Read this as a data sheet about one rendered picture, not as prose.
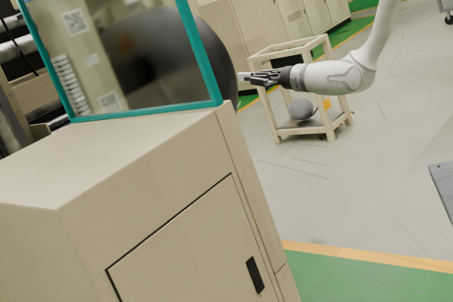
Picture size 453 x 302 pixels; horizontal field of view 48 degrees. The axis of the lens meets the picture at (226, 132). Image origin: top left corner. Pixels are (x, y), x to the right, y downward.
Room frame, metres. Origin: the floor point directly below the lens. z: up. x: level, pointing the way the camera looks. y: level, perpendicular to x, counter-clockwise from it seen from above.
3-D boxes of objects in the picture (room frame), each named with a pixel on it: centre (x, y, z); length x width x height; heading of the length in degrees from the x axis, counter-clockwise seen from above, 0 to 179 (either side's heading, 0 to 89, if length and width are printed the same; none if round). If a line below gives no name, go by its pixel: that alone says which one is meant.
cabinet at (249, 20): (6.76, -0.70, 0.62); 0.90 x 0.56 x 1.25; 133
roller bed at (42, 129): (2.11, 0.63, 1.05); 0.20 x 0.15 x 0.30; 133
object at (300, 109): (4.18, -0.70, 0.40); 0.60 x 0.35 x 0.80; 43
